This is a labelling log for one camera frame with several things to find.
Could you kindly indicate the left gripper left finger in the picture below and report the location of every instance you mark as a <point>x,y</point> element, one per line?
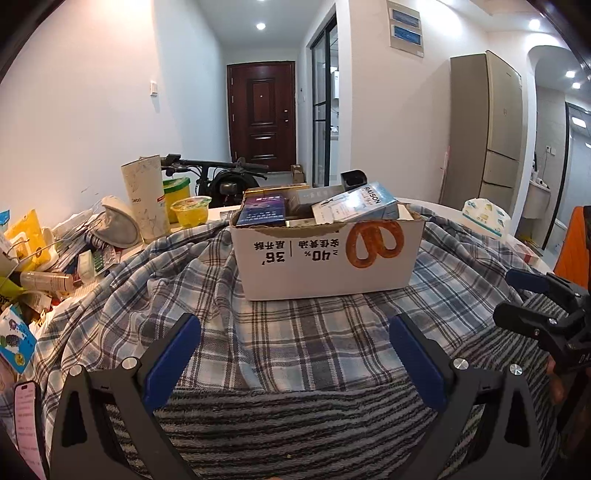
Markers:
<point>84,444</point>

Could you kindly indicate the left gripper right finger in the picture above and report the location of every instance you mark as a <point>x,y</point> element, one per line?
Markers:
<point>506,444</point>

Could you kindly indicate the person's right hand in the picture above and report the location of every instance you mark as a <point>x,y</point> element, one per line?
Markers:
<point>556,386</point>

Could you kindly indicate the orange chair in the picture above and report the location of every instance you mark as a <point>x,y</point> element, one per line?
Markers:
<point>574,260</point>

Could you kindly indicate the striped grey towel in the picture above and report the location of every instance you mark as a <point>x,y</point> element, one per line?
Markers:
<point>312,389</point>

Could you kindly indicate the colourful blue snack packet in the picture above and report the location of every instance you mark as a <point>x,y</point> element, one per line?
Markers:
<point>17,343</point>

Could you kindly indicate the tissue pack with print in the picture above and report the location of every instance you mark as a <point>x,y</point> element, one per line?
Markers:
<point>486,218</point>

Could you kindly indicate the beige refrigerator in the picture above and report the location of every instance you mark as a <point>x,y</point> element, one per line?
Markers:
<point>486,131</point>

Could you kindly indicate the green pill blister pack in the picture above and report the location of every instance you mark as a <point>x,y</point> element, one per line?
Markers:
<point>93,264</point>

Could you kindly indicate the blue plaid cloth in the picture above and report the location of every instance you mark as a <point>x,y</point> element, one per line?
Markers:
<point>187,272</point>

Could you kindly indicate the blue white Raison box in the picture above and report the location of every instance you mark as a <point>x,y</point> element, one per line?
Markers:
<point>368,202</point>

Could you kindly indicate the yellow snack bag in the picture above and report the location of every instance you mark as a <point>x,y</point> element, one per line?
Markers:
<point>29,245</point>

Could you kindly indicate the yellow jelly cup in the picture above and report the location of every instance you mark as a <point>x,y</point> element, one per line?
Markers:
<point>192,211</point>

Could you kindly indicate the cardboard box with pretzel print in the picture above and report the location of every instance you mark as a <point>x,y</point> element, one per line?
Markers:
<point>301,259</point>

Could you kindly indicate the yellow tub green lid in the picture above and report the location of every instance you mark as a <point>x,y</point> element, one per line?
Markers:
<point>175,189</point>

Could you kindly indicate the white marble tumbler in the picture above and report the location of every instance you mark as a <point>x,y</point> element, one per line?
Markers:
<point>144,186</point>

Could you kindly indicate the small cardboard box on floor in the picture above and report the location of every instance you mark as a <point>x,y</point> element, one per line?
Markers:
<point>297,172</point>

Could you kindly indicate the dark purple box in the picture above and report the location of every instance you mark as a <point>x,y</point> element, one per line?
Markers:
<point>262,210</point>

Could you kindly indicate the black electric scooter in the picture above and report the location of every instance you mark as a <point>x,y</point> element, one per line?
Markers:
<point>224,182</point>

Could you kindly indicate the black framed glass door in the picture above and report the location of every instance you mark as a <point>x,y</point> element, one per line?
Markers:
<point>325,103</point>

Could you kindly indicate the dark red entrance door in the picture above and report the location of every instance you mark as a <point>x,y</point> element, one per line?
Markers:
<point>262,113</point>

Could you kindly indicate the wall electrical panel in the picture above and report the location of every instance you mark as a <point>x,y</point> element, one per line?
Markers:
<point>405,28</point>

